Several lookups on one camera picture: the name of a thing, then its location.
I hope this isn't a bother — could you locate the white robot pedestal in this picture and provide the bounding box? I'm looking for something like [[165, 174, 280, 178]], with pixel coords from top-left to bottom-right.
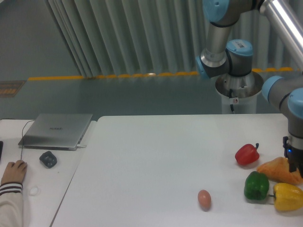
[[215, 71, 264, 114]]

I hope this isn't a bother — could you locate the brown egg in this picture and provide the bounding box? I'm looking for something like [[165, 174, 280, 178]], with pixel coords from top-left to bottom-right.
[[197, 190, 211, 209]]

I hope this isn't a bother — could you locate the thin mouse cable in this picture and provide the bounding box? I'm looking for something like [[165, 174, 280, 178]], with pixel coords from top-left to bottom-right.
[[21, 120, 36, 161]]

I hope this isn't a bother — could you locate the brown floor sign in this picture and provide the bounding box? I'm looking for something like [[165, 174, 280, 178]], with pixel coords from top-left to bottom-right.
[[0, 80, 26, 97]]

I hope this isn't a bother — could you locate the person's hand on mouse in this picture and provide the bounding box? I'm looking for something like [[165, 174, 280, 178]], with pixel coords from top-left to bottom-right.
[[0, 160, 27, 184]]

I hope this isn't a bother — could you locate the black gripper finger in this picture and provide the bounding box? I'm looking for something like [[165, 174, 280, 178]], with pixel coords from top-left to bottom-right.
[[288, 158, 297, 173]]

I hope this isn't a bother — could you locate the silver closed laptop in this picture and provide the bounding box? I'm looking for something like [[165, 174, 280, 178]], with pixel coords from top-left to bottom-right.
[[18, 113, 93, 150]]

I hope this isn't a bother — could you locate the orange triangular bread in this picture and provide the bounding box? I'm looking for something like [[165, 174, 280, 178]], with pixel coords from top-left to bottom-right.
[[257, 157, 303, 185]]

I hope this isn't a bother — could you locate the cream striped sleeve forearm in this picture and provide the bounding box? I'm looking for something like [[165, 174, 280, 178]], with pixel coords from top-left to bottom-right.
[[0, 182, 23, 227]]

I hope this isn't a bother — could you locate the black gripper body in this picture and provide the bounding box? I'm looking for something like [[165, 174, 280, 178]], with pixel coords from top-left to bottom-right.
[[283, 135, 303, 167]]

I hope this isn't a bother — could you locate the red bell pepper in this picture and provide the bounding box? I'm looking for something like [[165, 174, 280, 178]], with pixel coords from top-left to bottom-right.
[[235, 143, 260, 166]]

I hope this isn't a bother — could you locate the small white cap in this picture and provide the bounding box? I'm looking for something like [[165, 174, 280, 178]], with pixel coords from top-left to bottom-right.
[[29, 186, 40, 196]]

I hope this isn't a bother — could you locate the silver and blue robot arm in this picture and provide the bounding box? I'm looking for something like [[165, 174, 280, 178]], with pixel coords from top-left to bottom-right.
[[196, 0, 303, 172]]

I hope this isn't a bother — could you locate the black keyboard edge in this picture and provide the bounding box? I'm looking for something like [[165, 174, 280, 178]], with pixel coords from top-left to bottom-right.
[[0, 141, 4, 161]]

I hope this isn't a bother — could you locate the green bell pepper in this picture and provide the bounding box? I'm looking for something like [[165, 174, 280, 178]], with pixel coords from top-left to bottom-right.
[[244, 171, 269, 201]]

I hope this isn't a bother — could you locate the black pedestal cable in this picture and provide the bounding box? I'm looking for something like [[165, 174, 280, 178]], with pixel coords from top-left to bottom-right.
[[229, 88, 235, 114]]

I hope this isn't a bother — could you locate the black earbuds case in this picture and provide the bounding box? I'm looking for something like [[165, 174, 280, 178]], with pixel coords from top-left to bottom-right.
[[39, 151, 57, 168]]

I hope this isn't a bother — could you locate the yellow bell pepper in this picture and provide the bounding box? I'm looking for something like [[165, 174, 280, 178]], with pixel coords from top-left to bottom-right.
[[268, 183, 303, 211]]

